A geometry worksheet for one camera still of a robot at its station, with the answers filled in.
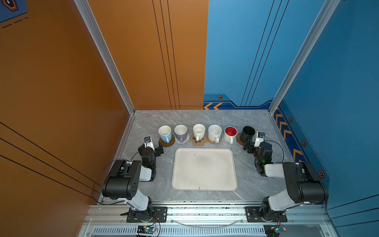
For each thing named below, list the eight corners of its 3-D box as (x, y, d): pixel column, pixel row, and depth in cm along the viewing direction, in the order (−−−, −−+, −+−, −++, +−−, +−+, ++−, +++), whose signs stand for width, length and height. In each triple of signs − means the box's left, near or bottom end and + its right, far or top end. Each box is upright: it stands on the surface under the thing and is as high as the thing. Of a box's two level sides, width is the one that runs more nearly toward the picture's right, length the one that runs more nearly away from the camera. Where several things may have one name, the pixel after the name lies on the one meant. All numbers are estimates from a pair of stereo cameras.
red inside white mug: (229, 146, 101) (232, 140, 94) (219, 138, 105) (221, 131, 99) (238, 139, 105) (241, 132, 98) (228, 131, 109) (230, 124, 103)
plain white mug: (193, 145, 102) (193, 136, 93) (193, 133, 109) (193, 123, 100) (205, 145, 102) (206, 136, 93) (204, 133, 109) (205, 123, 100)
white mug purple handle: (174, 145, 102) (172, 137, 94) (175, 132, 109) (174, 124, 101) (187, 145, 102) (186, 137, 94) (187, 132, 109) (187, 124, 101)
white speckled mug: (208, 146, 101) (209, 138, 93) (207, 133, 108) (208, 124, 100) (221, 146, 101) (223, 138, 93) (219, 133, 108) (221, 124, 100)
